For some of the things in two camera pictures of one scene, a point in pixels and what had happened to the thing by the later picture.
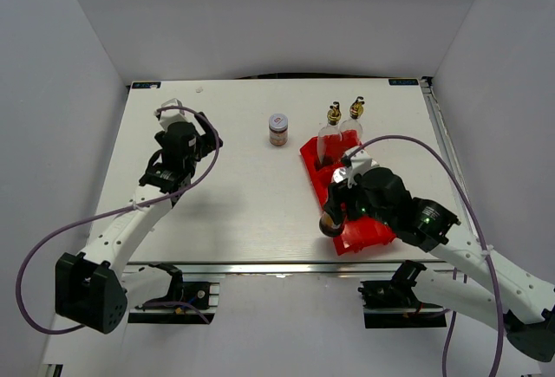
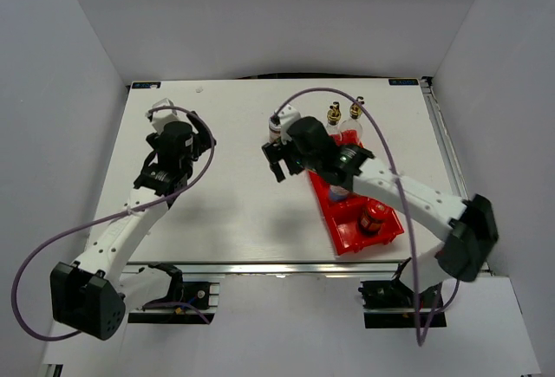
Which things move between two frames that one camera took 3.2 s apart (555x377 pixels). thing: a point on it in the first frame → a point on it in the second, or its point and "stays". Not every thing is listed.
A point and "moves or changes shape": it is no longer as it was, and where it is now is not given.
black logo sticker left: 146,85 stays
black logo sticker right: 403,81 stays
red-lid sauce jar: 328,226 moves or changes shape
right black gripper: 340,192 → 277,152
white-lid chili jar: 278,129 stays
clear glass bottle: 350,129 stays
